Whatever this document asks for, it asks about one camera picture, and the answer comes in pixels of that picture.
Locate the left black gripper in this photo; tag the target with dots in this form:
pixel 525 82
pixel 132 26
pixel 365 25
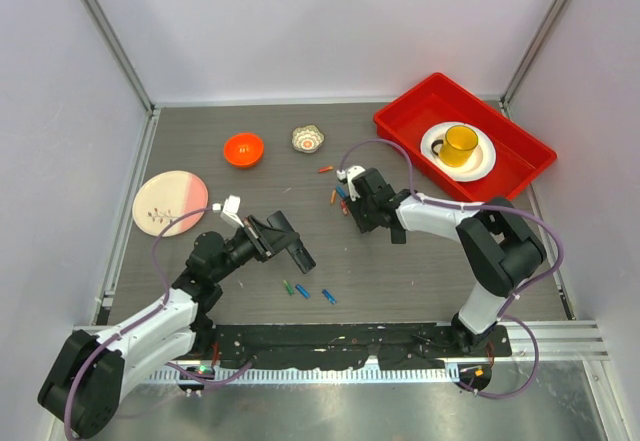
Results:
pixel 266 241

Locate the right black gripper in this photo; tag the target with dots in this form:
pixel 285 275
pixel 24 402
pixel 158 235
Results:
pixel 364 226

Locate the black remote control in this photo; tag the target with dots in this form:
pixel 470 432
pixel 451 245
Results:
pixel 295 247

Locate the black remote battery cover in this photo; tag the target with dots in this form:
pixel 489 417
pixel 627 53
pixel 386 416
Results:
pixel 398 236

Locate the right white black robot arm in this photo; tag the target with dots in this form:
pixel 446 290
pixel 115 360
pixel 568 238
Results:
pixel 501 249

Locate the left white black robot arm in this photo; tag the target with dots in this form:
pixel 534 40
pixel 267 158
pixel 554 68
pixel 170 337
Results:
pixel 93 373

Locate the green battery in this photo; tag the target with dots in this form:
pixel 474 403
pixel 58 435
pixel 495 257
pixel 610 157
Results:
pixel 288 288

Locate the blue battery middle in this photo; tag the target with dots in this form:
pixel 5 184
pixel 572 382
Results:
pixel 302 291

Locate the blue battery right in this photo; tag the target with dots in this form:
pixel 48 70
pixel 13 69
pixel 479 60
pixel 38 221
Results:
pixel 330 298

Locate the orange bowl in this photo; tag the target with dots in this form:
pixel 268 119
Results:
pixel 243 150

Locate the small patterned flower bowl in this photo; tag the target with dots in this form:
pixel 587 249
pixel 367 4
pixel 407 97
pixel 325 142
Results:
pixel 307 139

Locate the red plastic bin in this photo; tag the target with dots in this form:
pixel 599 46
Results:
pixel 437 99

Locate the pink white floral plate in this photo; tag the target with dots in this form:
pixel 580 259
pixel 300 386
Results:
pixel 167 196

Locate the yellow glass mug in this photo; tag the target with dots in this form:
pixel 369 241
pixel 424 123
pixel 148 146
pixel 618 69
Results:
pixel 456 146

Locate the white plate in bin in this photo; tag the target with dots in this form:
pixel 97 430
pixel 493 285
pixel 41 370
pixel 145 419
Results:
pixel 479 164

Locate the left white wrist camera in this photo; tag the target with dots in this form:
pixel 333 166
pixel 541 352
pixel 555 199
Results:
pixel 228 210

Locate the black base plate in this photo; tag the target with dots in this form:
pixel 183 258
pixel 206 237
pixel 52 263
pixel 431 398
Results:
pixel 338 347

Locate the slotted cable duct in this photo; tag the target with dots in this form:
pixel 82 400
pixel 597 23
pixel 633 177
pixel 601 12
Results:
pixel 369 374

